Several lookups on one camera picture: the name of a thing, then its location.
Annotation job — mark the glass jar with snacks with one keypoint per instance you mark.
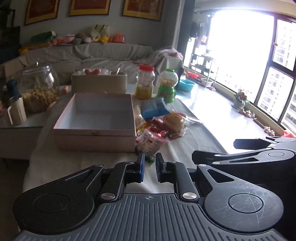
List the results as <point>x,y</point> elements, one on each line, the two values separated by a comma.
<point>39,92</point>

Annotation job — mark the plastic jar red lid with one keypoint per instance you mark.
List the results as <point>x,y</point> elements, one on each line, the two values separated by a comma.
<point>144,83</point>

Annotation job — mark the green plush toy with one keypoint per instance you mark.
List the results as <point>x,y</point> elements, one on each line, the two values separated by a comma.
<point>42,38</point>

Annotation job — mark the hanging clothes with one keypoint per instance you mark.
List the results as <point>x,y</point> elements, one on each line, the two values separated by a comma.
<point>196,29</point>

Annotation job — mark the orange plush toy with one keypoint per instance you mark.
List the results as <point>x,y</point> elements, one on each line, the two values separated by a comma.
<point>118,38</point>

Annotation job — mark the black window frame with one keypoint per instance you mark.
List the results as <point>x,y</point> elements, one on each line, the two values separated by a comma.
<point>275,34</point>

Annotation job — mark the dark curtain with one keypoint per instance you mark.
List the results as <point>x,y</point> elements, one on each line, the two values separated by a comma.
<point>185,23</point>

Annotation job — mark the metal shoe rack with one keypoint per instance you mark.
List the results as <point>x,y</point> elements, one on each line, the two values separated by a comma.
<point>204,64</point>

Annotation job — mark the red basin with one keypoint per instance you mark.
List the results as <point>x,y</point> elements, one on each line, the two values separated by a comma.
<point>193,75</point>

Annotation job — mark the framed red wall picture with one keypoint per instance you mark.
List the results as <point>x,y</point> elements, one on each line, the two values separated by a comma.
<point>143,9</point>
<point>90,7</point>
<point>41,10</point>

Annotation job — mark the small red green packet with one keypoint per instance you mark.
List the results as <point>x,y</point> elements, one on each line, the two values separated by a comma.
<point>176,135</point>

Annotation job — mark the reddish egg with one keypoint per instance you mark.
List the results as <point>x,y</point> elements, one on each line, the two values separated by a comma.
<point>87,71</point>
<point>97,71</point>

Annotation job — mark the yellow snack packet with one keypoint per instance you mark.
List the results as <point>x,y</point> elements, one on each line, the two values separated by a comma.
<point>142,131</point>

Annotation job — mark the green candy dispenser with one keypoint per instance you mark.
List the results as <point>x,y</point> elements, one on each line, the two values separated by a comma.
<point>167,90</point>

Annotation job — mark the clear white snack packet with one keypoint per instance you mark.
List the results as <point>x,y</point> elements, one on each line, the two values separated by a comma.
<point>138,115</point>

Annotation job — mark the grey side table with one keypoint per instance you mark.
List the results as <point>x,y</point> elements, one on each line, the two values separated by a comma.
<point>23,139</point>

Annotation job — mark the yellow plush toy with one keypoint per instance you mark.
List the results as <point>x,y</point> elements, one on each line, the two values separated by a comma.
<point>104,39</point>

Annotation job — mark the white green tote bag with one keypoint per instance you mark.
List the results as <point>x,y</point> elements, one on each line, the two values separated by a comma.
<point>99,29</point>

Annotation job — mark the pink white snack packet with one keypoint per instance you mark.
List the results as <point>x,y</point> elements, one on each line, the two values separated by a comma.
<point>150,142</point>

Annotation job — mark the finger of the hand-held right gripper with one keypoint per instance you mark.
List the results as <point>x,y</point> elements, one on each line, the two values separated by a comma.
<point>249,143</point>
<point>208,157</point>

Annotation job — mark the white mug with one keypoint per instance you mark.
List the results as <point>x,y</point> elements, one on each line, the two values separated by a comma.
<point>18,111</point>

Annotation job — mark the grey plush toy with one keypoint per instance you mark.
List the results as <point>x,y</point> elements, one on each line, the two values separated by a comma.
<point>81,38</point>

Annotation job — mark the plain red snack packet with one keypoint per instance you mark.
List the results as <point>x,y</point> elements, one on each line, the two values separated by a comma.
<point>158,121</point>

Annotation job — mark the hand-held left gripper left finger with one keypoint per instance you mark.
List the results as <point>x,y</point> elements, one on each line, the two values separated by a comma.
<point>140,169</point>

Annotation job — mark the flower pot with flowers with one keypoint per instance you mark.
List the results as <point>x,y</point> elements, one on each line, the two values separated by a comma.
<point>240,100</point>

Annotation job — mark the cream round bowl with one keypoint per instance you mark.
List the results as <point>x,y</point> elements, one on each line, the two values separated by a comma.
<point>99,83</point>

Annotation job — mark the blue snack packet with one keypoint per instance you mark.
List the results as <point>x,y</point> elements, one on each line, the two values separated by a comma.
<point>153,107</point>

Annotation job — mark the pink box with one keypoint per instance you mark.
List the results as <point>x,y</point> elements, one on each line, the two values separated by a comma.
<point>92,139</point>

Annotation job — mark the white tablecloth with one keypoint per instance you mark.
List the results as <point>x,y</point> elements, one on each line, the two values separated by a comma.
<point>175,148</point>

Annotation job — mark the pile of clothes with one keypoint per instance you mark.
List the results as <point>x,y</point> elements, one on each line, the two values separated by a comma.
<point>170,52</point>

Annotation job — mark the blue basin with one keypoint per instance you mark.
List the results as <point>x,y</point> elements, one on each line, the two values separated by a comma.
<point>186,85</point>

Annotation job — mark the red striped snack packet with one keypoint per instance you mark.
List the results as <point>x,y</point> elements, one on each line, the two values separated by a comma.
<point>159,132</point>

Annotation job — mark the small sill figurine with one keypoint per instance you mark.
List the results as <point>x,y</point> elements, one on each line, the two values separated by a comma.
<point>247,114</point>
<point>269,131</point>

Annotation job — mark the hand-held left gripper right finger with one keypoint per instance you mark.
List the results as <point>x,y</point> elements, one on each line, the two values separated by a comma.
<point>158,169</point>

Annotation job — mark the grey covered sofa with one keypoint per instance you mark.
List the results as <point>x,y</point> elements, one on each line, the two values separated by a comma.
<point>104,53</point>

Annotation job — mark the pink plush toy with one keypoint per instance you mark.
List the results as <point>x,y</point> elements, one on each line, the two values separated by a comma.
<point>66,39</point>

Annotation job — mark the dark blue bottle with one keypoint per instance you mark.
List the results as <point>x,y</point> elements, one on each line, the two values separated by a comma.
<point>11,88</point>

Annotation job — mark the clear bread packet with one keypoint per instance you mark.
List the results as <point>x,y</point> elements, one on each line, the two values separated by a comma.
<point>174,121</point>

